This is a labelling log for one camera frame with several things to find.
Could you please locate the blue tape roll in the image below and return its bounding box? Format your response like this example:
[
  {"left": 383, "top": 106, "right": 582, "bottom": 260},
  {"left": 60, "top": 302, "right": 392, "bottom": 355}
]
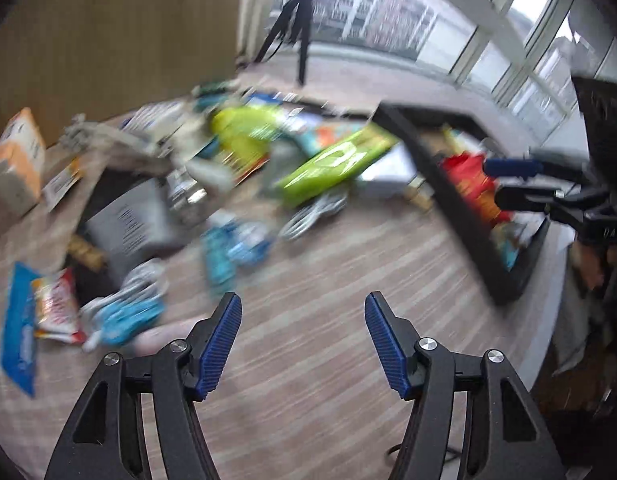
[{"left": 202, "top": 220, "right": 275, "bottom": 292}]

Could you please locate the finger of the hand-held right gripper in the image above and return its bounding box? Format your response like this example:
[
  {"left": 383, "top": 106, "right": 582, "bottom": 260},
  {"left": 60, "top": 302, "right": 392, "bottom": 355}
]
[
  {"left": 483, "top": 158, "right": 592, "bottom": 187},
  {"left": 495, "top": 184, "right": 590, "bottom": 214}
]

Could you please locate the grey sachet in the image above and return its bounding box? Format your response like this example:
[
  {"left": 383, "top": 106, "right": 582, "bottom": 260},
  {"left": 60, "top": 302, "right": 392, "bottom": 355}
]
[{"left": 85, "top": 179, "right": 185, "bottom": 267}]

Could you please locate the black storage tray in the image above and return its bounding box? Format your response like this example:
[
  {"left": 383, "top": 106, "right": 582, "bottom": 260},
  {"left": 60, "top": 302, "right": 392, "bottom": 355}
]
[{"left": 372, "top": 102, "right": 552, "bottom": 307}]

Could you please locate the yellow white sachet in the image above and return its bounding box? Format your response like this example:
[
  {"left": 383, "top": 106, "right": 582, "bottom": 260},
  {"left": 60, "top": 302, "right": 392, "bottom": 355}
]
[{"left": 40, "top": 157, "right": 85, "bottom": 212}]

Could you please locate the colourful printed packet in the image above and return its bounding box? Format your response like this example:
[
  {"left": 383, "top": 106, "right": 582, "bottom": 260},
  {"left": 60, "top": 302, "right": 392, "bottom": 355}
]
[{"left": 307, "top": 124, "right": 350, "bottom": 150}]

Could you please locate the person's right hand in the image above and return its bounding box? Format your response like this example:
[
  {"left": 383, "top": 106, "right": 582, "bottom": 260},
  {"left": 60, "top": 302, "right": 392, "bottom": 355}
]
[{"left": 571, "top": 244, "right": 617, "bottom": 293}]

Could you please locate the steel clothes clip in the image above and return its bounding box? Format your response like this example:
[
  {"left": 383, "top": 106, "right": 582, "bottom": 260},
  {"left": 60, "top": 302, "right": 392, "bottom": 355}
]
[{"left": 165, "top": 169, "right": 210, "bottom": 222}]

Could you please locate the black tripod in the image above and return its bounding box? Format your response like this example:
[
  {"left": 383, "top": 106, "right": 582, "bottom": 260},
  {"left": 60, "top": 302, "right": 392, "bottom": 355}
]
[{"left": 255, "top": 0, "right": 322, "bottom": 87}]

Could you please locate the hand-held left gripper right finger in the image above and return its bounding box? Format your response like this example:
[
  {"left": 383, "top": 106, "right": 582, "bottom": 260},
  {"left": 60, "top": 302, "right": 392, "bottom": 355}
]
[{"left": 364, "top": 291, "right": 569, "bottom": 480}]

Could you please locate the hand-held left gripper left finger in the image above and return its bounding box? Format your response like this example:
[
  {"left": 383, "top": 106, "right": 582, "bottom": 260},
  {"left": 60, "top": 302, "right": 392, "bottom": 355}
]
[{"left": 43, "top": 291, "right": 242, "bottom": 480}]

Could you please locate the red white snack packet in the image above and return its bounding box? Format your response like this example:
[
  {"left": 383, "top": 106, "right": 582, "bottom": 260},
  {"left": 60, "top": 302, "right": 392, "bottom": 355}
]
[{"left": 30, "top": 267, "right": 88, "bottom": 347}]

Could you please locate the yellow shuttlecock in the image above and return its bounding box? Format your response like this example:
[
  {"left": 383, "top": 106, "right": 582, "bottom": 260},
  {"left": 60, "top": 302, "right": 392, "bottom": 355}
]
[{"left": 207, "top": 104, "right": 285, "bottom": 172}]

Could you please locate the green tube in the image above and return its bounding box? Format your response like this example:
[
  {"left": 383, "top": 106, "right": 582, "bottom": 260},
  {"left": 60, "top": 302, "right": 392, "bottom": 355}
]
[{"left": 275, "top": 127, "right": 400, "bottom": 209}]

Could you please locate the teal clothespin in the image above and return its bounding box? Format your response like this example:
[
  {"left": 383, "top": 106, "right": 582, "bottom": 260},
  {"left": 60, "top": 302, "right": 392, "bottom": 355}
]
[{"left": 95, "top": 284, "right": 168, "bottom": 347}]

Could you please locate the white charger box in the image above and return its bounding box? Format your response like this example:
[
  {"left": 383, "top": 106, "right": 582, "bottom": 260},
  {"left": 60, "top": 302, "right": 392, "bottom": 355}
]
[{"left": 357, "top": 149, "right": 420, "bottom": 197}]

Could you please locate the white dotted tissue pack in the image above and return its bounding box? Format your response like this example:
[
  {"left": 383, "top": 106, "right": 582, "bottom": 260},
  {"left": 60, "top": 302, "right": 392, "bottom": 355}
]
[{"left": 122, "top": 102, "right": 190, "bottom": 137}]

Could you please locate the orange white tissue pack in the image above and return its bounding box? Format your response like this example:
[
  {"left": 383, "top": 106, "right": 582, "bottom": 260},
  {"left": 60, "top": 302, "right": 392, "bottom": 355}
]
[{"left": 0, "top": 107, "right": 47, "bottom": 217}]

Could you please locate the wooden clothespin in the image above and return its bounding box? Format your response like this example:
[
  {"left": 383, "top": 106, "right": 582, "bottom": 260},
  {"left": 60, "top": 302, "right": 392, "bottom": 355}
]
[{"left": 67, "top": 236, "right": 108, "bottom": 267}]

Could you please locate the blue packet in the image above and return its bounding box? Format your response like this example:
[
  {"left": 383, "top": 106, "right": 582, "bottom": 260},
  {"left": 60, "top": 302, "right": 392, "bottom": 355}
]
[{"left": 0, "top": 262, "right": 42, "bottom": 399}]

